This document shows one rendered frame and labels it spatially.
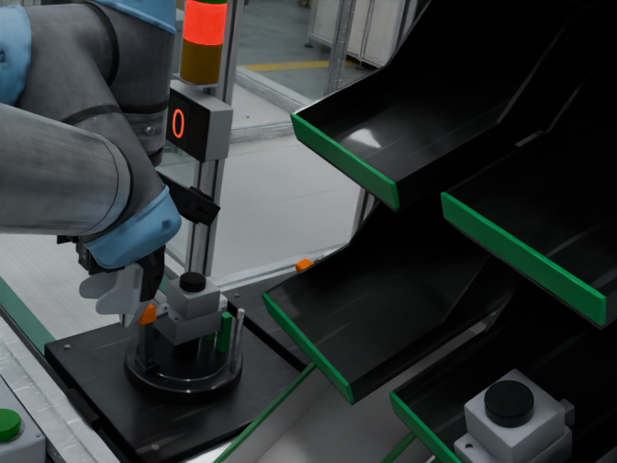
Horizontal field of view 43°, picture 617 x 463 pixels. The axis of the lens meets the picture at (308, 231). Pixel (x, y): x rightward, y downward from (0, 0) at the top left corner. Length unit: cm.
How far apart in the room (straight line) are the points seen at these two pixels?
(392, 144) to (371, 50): 578
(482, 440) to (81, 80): 39
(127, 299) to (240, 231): 72
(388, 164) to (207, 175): 56
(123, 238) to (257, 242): 92
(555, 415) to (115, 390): 55
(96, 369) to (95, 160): 47
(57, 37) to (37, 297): 60
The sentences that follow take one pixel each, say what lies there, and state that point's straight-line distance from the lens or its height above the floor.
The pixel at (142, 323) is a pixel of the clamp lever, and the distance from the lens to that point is 87.
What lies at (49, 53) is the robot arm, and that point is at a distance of 64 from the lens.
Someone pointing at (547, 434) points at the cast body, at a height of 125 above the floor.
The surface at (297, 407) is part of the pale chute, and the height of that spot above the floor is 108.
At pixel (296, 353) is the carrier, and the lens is 101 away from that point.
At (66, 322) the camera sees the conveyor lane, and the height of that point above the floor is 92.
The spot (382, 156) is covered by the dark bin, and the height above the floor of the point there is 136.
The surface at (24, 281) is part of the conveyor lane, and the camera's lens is 122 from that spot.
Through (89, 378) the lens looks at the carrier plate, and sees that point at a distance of 94.
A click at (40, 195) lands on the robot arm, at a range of 46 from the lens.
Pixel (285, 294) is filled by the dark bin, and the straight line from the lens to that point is 67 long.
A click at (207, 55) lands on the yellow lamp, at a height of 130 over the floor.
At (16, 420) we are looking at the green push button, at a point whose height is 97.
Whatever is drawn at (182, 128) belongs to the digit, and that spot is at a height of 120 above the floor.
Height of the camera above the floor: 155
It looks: 26 degrees down
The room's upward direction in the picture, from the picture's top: 10 degrees clockwise
